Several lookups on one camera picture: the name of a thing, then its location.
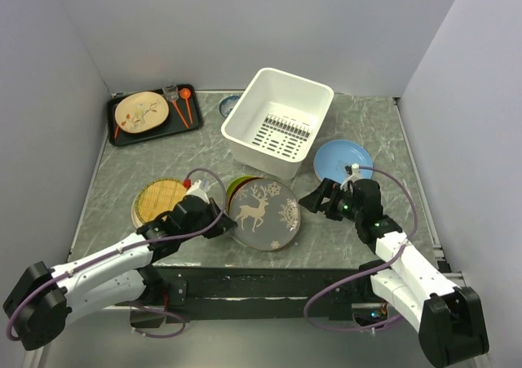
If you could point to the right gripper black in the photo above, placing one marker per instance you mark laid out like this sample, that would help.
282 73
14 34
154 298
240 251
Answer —
329 189

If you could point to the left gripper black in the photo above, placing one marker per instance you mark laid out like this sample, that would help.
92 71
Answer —
224 224

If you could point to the grey reindeer plate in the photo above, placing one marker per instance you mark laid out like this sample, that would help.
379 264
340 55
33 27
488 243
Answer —
267 214

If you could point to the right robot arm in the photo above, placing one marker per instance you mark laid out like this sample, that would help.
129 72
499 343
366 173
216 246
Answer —
448 318

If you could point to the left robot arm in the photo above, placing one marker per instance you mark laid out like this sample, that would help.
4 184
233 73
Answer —
47 299

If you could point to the white plastic bin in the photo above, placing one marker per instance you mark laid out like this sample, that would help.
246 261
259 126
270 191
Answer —
276 120

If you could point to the red scalloped plate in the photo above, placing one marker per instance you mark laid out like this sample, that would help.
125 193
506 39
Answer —
255 178

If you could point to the pink plate under blue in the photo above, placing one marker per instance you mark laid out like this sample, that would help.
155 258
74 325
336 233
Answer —
326 168

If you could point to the woven bamboo mat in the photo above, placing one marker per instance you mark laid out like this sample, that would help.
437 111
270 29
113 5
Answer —
159 198

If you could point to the cream plate under mat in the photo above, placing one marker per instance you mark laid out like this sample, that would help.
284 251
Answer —
136 217

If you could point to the black serving tray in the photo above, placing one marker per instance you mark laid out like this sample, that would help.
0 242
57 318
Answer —
171 126

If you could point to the small blue patterned dish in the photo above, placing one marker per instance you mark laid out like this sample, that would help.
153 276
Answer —
227 105

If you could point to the orange chopstick-like stick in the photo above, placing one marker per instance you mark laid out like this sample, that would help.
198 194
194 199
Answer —
181 116

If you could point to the orange spoon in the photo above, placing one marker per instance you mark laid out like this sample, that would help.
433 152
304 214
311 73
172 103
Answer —
185 94

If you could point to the beige bird plate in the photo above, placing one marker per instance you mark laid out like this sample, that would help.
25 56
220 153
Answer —
141 112

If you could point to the small clear glass cup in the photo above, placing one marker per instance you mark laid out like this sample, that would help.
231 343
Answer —
170 92

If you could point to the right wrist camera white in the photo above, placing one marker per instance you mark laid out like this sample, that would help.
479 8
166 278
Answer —
353 174

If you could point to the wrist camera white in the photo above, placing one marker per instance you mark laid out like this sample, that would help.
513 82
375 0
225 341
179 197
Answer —
353 174
199 188

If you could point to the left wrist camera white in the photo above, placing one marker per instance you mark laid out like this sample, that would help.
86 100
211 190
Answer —
199 188

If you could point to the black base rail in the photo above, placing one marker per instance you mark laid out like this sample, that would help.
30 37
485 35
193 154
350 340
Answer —
198 293

